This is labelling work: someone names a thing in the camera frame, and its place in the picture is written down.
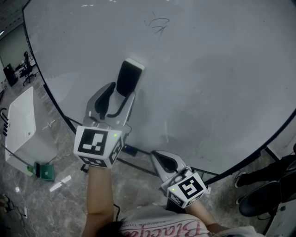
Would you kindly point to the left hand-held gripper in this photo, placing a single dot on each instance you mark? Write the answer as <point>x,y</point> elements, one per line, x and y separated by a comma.
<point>94,143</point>

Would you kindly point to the black office chair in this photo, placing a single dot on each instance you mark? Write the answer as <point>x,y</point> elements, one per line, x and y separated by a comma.
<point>27,69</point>

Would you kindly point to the whiteboard on black stand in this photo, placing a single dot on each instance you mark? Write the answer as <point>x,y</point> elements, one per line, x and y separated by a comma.
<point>208,81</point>

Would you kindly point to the black whiteboard eraser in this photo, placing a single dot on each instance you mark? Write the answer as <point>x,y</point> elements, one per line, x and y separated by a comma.
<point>129,76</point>

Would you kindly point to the black marker tray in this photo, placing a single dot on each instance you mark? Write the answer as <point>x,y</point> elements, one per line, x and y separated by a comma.
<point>130,151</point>

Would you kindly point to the person's right forearm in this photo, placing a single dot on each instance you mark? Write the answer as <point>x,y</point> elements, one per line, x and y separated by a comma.
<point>199,214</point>

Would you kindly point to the black faucet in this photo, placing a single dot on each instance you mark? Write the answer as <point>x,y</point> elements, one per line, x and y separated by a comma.
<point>4,122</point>

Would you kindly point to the black cabinet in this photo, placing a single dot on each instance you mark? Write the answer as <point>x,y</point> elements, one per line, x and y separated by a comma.
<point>10,74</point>

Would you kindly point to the small white power strip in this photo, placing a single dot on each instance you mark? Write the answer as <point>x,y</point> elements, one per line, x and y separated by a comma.
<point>25,212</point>

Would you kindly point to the black round chair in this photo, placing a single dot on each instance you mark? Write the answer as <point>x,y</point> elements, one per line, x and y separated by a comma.
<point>261,201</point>

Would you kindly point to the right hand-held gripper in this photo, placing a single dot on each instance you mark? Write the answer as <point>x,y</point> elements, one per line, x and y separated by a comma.
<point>188,188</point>

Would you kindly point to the person's left forearm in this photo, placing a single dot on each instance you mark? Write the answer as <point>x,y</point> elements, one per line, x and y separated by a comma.
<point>99,196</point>

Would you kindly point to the green box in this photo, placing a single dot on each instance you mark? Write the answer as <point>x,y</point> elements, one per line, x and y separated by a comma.
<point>45,172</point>

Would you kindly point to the person's white printed shirt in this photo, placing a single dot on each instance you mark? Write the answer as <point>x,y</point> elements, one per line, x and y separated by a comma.
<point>162,224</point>

